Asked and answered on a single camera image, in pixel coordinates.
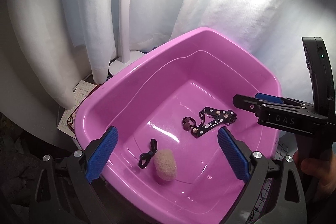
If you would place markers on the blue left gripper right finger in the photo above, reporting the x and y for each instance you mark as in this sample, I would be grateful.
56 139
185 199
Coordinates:
236 159

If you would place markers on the beige plush sloth charm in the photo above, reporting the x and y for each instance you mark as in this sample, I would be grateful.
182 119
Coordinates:
165 164

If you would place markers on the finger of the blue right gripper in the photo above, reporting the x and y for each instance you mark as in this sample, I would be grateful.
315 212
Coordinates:
269 98
246 103

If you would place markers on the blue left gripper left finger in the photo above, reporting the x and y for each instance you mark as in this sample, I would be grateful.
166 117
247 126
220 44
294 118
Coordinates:
98 152

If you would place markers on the person right hand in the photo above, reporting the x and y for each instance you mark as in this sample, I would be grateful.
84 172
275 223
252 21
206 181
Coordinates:
318 173

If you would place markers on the notebook with grid paper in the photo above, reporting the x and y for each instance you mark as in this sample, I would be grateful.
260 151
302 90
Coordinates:
67 121

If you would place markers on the white floor lamp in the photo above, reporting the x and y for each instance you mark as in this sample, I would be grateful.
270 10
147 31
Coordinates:
125 55

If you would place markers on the white curtain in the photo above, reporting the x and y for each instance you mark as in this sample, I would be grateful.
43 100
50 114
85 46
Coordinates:
65 40

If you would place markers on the black patterned lanyard keyring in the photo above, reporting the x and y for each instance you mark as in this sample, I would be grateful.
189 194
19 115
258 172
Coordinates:
210 118

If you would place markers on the pink plastic tub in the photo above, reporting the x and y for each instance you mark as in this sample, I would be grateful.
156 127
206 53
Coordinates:
147 102

